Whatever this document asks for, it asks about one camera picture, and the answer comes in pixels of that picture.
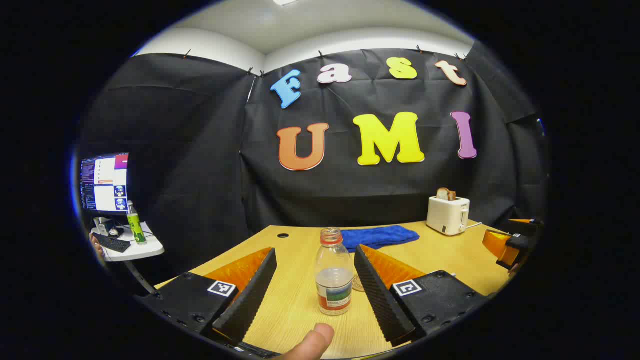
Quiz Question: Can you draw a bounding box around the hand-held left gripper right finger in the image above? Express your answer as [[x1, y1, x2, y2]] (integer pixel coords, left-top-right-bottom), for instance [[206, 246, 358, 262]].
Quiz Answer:
[[354, 244, 488, 348]]

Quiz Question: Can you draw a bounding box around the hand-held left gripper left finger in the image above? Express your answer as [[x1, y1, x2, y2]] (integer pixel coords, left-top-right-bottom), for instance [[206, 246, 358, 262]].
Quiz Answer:
[[137, 247, 278, 346]]

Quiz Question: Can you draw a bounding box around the clear plastic water bottle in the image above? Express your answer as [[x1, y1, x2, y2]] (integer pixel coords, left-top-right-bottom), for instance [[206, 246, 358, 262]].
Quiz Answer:
[[314, 227, 354, 317]]

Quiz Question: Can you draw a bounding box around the white toaster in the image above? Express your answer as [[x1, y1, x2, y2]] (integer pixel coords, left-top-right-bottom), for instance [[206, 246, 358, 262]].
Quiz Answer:
[[426, 195, 471, 237]]

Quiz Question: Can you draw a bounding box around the blue towel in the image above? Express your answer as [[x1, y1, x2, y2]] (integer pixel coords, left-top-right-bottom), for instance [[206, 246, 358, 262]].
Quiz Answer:
[[341, 225, 421, 253]]

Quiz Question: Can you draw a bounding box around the white side table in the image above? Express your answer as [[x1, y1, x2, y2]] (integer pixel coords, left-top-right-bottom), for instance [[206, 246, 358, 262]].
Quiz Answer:
[[90, 221, 166, 296]]

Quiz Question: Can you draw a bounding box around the black keyboard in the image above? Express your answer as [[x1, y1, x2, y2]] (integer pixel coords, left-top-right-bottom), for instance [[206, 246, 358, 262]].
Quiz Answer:
[[92, 232, 132, 254]]

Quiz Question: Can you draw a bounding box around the black backdrop cloth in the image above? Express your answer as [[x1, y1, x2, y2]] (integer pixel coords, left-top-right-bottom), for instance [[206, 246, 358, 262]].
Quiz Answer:
[[77, 40, 548, 281]]

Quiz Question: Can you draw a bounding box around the computer monitor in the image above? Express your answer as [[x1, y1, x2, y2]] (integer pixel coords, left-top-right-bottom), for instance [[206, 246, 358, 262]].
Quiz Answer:
[[79, 152, 131, 216]]

